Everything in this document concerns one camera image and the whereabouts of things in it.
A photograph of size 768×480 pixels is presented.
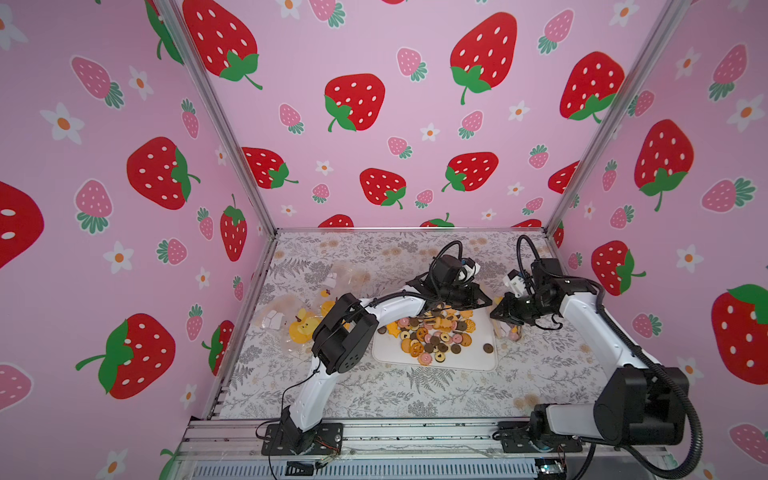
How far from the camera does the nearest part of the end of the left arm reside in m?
0.73

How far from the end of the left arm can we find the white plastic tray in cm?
10

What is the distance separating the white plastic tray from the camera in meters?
0.88
